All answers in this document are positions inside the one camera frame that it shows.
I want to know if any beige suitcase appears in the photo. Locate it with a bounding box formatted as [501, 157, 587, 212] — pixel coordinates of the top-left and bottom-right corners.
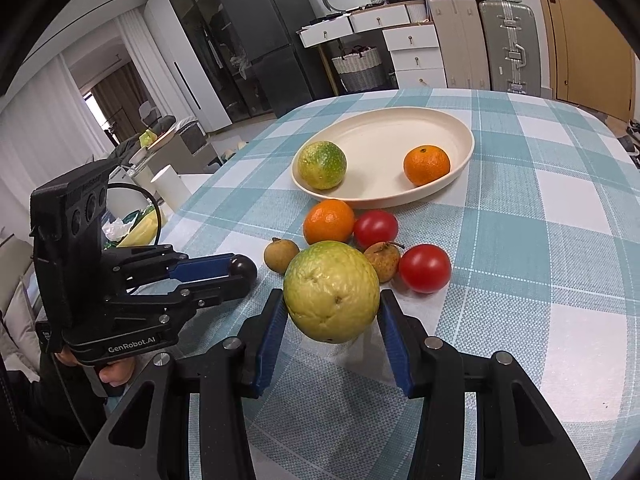
[429, 0, 491, 91]

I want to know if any white cylindrical container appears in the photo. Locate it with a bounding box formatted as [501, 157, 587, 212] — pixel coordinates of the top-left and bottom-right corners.
[150, 165, 191, 211]

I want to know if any white drawer unit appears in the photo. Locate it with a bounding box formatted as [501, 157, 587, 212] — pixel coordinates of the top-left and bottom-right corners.
[297, 2, 448, 96]

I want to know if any woven wicker basket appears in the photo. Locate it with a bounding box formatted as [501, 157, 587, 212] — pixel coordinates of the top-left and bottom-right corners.
[331, 46, 388, 93]

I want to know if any wooden door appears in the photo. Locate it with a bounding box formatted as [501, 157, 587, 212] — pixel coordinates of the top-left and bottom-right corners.
[530, 0, 636, 121]

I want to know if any orange tangerine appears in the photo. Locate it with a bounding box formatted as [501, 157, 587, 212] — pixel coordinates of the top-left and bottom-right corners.
[403, 145, 451, 187]
[303, 199, 356, 245]

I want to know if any cream oval plate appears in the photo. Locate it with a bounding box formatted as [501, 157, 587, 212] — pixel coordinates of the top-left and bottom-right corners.
[291, 106, 475, 210]

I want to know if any white tall cabinet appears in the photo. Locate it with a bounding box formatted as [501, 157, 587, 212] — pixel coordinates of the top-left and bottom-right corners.
[144, 0, 233, 132]

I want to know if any large yellow-green guava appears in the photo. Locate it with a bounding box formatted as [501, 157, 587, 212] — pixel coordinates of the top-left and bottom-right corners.
[283, 241, 381, 345]

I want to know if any glass door cabinet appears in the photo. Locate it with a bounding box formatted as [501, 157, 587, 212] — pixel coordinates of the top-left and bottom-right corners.
[162, 0, 273, 126]

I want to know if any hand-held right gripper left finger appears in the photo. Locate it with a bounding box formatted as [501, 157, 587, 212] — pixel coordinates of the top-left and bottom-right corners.
[75, 287, 291, 480]

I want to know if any dark grey fridge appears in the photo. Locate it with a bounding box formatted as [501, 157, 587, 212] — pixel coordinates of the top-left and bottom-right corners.
[220, 0, 333, 118]

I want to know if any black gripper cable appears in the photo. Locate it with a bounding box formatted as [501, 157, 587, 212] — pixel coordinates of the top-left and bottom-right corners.
[107, 185, 166, 247]

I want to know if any green speckled guava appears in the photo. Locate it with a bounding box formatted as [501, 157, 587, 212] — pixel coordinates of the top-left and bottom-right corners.
[298, 141, 347, 190]

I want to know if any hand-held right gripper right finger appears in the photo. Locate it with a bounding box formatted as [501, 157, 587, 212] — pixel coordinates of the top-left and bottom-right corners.
[377, 289, 596, 480]

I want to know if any brown longan with stem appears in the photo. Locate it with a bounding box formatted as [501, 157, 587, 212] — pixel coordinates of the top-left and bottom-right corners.
[363, 241, 405, 283]

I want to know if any round brown longan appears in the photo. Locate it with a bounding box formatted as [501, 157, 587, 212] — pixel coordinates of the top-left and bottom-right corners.
[264, 237, 301, 275]

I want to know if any silver suitcase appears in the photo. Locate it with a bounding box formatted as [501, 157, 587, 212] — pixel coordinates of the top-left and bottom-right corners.
[478, 1, 542, 96]

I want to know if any person's left hand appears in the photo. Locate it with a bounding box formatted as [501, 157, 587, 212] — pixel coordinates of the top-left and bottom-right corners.
[54, 349, 137, 387]

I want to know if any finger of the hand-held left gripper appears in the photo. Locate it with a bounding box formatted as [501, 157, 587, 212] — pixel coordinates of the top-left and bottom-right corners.
[107, 274, 254, 329]
[102, 244, 238, 289]

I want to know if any teal checked tablecloth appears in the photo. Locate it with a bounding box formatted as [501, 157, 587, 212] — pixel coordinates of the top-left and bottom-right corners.
[107, 87, 640, 480]

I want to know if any white curtain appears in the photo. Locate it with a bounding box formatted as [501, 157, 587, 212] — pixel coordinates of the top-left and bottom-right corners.
[0, 55, 116, 196]

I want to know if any red tomato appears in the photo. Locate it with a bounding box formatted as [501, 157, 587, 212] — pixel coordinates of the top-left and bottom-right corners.
[398, 244, 452, 294]
[353, 210, 399, 250]

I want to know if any person's left forearm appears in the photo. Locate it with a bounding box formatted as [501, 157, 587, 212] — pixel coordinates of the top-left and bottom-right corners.
[0, 355, 108, 480]

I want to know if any brown curtain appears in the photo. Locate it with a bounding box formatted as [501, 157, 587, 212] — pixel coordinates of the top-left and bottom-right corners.
[90, 65, 151, 131]

